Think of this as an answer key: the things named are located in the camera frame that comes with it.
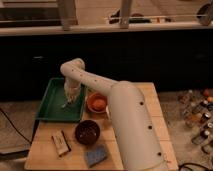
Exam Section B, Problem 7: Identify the black cable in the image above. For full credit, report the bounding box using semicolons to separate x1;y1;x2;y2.
0;108;33;145

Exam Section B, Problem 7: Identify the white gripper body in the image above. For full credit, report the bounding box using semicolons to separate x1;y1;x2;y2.
64;77;81;103

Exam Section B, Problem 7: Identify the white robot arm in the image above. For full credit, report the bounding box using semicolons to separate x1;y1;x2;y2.
60;58;169;171

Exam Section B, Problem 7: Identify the spice jars group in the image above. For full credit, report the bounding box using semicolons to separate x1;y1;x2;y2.
178;90;213;145

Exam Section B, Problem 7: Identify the dark purple bowl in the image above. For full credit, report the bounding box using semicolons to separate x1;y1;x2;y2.
75;120;100;146

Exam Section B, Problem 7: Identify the blue sponge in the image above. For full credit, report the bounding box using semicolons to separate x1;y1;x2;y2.
85;145;107;167

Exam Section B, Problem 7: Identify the green plastic tray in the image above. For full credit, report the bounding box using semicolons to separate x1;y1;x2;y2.
36;78;86;123

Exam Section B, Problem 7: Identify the wooden block brush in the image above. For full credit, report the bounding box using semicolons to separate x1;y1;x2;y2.
51;130;71;156

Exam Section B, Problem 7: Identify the orange bowl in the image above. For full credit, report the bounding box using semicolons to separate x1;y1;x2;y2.
86;92;107;114

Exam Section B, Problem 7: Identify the orange fruit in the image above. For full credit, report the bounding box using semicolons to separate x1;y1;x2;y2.
92;99;105;111

